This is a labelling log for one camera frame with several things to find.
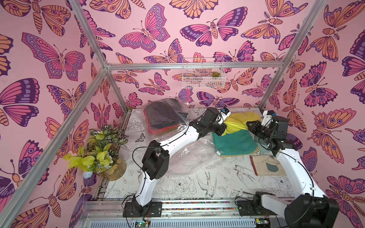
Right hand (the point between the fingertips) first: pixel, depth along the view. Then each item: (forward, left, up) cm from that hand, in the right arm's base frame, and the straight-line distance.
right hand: (250, 122), depth 79 cm
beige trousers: (-7, -8, -23) cm, 25 cm away
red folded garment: (+5, +53, -16) cm, 55 cm away
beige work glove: (-15, -14, -24) cm, 31 cm away
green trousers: (-1, +4, -20) cm, 21 cm away
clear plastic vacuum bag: (-11, +31, -25) cm, 41 cm away
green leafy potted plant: (-22, +76, +1) cm, 79 cm away
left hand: (0, +12, -4) cm, 12 cm away
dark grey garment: (+21, +53, -16) cm, 59 cm away
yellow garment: (+3, +6, -2) cm, 7 cm away
